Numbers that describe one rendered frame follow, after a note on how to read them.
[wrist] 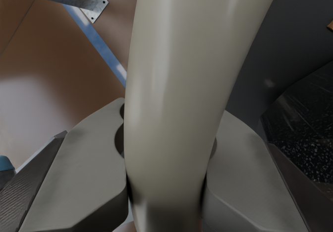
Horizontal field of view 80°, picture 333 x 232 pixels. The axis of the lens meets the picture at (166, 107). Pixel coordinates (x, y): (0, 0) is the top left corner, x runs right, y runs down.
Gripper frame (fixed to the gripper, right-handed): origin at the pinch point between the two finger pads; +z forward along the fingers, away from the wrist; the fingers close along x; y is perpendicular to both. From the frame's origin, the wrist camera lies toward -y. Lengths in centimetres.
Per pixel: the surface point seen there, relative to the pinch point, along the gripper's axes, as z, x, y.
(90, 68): 146, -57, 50
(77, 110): 144, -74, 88
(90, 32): 150, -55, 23
